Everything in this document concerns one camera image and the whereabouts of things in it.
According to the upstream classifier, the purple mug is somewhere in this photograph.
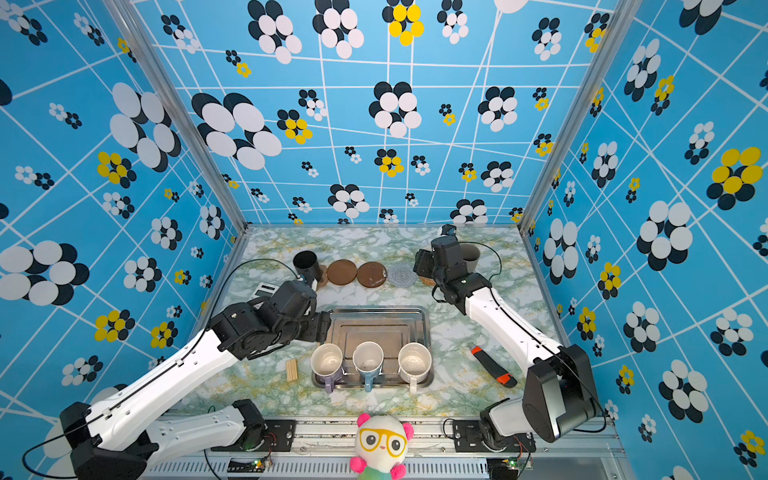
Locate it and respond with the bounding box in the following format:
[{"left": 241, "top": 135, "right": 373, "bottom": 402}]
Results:
[{"left": 310, "top": 343, "right": 344, "bottom": 394}]

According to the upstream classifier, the stainless steel cup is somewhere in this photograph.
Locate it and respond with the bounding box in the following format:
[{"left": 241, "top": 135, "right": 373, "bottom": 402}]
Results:
[{"left": 460, "top": 242, "right": 481, "bottom": 273}]

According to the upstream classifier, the paw shaped wooden coaster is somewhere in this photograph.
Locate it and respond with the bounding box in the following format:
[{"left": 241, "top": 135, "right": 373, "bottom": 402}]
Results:
[{"left": 316, "top": 265, "right": 329, "bottom": 289}]

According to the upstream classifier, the scratched round wooden coaster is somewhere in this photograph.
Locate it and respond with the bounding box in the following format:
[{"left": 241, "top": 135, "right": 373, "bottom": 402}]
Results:
[{"left": 356, "top": 262, "right": 388, "bottom": 288}]

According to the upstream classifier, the dark round wooden coaster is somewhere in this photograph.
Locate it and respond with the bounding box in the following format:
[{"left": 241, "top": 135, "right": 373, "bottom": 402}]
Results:
[{"left": 326, "top": 259, "right": 358, "bottom": 286}]

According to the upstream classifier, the black mug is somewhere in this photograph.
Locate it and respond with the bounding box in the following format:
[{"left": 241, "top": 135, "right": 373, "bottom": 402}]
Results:
[{"left": 292, "top": 250, "right": 323, "bottom": 289}]

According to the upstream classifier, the grey blue crochet coaster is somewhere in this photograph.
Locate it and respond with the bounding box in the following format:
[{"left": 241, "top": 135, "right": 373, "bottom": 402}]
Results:
[{"left": 387, "top": 263, "right": 418, "bottom": 288}]

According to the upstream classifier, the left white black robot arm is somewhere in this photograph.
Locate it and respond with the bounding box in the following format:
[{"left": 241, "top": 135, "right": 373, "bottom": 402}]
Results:
[{"left": 60, "top": 280, "right": 331, "bottom": 479}]

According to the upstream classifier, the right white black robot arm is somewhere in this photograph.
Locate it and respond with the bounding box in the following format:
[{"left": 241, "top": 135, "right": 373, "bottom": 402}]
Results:
[{"left": 413, "top": 224, "right": 604, "bottom": 450}]

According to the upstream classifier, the small wooden block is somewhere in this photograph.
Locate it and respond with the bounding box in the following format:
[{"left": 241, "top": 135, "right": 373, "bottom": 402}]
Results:
[{"left": 285, "top": 358, "right": 299, "bottom": 382}]

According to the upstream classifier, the light blue mug front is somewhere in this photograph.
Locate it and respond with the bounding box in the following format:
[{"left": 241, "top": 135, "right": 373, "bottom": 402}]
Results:
[{"left": 352, "top": 341, "right": 385, "bottom": 393}]

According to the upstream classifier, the metal serving tray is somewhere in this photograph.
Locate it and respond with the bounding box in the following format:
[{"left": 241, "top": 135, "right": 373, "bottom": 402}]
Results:
[{"left": 321, "top": 306, "right": 430, "bottom": 389}]

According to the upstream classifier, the white mug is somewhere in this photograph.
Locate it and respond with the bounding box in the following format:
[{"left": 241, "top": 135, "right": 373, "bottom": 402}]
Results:
[{"left": 397, "top": 342, "right": 432, "bottom": 395}]

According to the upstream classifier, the panda plush toy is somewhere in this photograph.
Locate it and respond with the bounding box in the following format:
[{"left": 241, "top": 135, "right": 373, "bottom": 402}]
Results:
[{"left": 350, "top": 413, "right": 414, "bottom": 480}]

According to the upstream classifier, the black orange utility knife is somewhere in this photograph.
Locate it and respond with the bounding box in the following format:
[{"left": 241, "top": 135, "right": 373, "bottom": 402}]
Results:
[{"left": 471, "top": 346, "right": 517, "bottom": 389}]

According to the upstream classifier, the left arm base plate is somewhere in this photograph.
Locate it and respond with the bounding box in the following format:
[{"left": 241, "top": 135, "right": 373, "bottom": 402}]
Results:
[{"left": 235, "top": 419, "right": 297, "bottom": 453}]

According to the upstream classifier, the aluminium front rail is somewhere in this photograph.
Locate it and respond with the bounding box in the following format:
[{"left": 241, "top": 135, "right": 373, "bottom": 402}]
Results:
[{"left": 142, "top": 416, "right": 634, "bottom": 479}]

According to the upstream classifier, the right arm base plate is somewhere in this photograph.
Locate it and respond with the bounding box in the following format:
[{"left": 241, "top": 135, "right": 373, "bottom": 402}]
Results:
[{"left": 446, "top": 420, "right": 537, "bottom": 454}]

